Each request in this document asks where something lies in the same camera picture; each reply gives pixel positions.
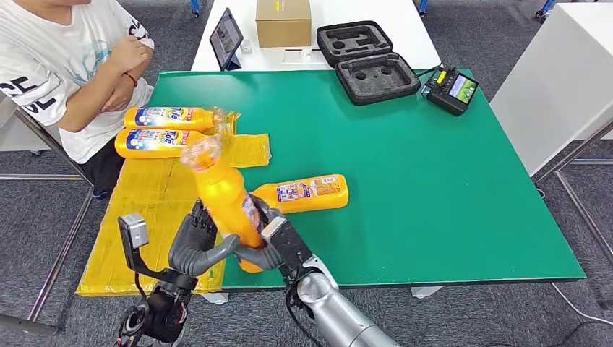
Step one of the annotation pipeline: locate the white floor cable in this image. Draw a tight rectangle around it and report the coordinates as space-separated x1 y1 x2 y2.
550 283 613 329

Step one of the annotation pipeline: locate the white flat card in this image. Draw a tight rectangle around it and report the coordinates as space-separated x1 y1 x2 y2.
282 48 320 64

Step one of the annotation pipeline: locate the person's left hand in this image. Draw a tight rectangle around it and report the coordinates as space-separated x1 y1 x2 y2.
101 85 137 114

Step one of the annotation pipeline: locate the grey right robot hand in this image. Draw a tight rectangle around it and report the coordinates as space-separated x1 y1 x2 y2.
233 194 284 272

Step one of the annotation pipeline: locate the white table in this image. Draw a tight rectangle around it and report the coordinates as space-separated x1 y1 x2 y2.
191 0 442 73

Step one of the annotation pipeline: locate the black tablet with stand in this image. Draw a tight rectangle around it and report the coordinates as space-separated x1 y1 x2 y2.
209 7 244 72

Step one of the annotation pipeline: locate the black controller with screen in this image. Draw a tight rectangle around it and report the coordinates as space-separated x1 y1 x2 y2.
426 66 480 117

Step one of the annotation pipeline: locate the brown cardboard box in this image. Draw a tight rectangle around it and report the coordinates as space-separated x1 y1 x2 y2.
254 0 312 48

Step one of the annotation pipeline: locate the black controller cable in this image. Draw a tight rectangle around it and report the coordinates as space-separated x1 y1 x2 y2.
415 62 444 80

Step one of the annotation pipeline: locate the white cabinet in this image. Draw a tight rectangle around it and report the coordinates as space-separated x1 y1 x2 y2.
489 4 613 178

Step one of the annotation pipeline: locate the yellow taped cardboard sheet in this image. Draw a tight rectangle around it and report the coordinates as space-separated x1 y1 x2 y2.
76 111 272 296

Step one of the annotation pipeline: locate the orange detergent bottle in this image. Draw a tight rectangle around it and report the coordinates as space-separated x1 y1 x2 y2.
123 106 226 133
179 135 267 274
252 174 350 215
114 128 212 160

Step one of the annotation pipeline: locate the white chair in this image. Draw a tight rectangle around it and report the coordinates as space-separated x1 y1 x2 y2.
0 93 63 153

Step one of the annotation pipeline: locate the black foam-lined case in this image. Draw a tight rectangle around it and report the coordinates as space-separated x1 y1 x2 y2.
316 20 422 107

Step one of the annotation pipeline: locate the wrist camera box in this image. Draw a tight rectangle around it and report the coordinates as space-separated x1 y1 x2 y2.
260 216 314 283
117 213 197 291

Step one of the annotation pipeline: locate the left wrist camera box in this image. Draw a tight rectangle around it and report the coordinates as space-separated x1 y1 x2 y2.
117 213 197 291

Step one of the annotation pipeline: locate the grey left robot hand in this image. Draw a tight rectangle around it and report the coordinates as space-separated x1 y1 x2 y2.
168 198 241 278

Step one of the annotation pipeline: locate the person's right hand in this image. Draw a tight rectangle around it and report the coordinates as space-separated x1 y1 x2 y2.
107 35 154 76

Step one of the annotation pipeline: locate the person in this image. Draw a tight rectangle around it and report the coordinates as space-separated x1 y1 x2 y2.
0 0 155 200

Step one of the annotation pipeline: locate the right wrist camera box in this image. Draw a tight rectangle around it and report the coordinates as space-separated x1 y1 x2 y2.
260 216 314 283

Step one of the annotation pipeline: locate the grey metal frame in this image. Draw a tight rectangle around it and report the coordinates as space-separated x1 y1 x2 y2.
0 107 95 336
531 119 613 269

